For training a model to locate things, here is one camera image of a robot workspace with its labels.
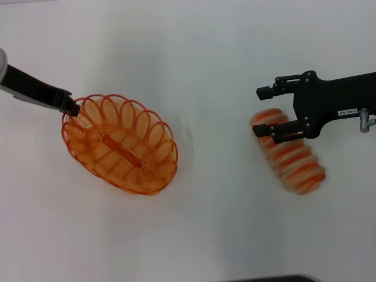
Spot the dark rounded robot base edge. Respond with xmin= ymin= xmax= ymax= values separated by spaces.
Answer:
xmin=226 ymin=273 xmax=320 ymax=282

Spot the orange striped bread loaf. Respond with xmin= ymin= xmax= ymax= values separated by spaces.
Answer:
xmin=249 ymin=108 xmax=327 ymax=196

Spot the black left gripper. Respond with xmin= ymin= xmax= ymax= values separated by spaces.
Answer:
xmin=0 ymin=63 xmax=81 ymax=117

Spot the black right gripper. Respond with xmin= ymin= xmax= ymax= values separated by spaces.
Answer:
xmin=252 ymin=70 xmax=376 ymax=145

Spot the orange wire basket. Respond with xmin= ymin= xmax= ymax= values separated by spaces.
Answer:
xmin=61 ymin=93 xmax=179 ymax=196

